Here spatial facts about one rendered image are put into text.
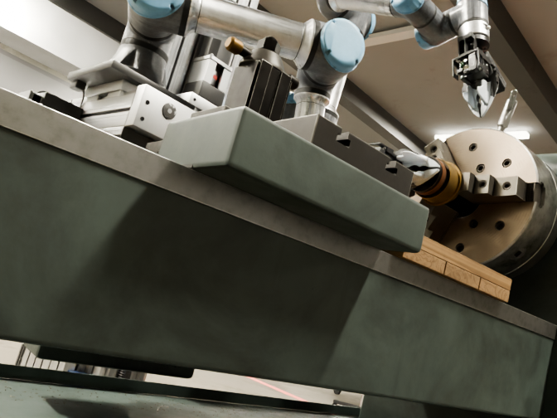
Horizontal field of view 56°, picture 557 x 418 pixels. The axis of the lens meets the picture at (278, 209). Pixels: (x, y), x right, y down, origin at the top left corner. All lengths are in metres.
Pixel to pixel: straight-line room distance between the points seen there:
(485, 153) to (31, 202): 0.93
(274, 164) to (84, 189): 0.17
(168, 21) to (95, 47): 4.95
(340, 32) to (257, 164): 0.80
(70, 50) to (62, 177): 5.56
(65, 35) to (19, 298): 5.62
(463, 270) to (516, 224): 0.28
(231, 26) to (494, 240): 0.71
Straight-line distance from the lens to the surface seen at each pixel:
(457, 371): 0.89
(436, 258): 0.77
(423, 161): 1.03
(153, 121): 1.10
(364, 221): 0.57
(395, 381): 0.76
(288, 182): 0.50
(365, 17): 1.83
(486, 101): 1.38
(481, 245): 1.11
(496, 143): 1.17
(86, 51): 6.09
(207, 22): 1.21
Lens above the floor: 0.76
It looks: 10 degrees up
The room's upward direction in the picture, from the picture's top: 15 degrees clockwise
